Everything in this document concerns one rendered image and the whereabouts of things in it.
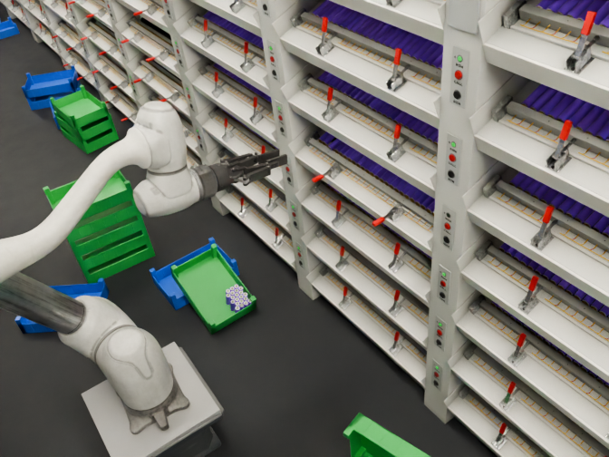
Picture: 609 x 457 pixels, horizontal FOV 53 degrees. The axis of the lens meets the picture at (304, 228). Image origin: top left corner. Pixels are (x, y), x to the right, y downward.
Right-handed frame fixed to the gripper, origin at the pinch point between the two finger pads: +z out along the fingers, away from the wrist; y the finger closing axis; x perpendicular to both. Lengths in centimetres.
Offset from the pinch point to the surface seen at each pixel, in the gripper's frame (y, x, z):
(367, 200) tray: -23.2, 7.8, 16.3
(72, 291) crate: 81, 84, -45
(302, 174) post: 10.9, 16.3, 19.0
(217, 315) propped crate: 28, 78, -7
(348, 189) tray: -15.2, 7.8, 16.1
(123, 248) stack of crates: 80, 72, -22
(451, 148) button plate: -54, -24, 9
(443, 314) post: -55, 28, 18
